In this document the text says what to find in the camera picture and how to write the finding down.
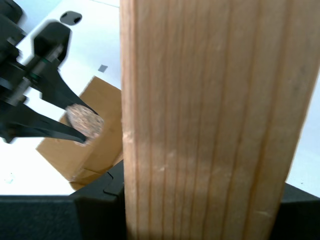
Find speckled pinkish granite rock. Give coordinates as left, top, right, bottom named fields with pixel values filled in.
left=65, top=104, right=105, bottom=147

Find light wooden block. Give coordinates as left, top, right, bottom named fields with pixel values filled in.
left=119, top=0, right=320, bottom=240

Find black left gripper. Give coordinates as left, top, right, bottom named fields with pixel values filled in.
left=0, top=21, right=101, bottom=146

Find open cardboard box black stripes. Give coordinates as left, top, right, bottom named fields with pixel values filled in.
left=35, top=76, right=125, bottom=192

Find dark oval table cable grommet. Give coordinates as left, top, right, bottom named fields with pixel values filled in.
left=59, top=10, right=83, bottom=26

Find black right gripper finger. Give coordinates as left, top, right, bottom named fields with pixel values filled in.
left=0, top=159, right=126, bottom=240
left=271, top=183, right=320, bottom=240

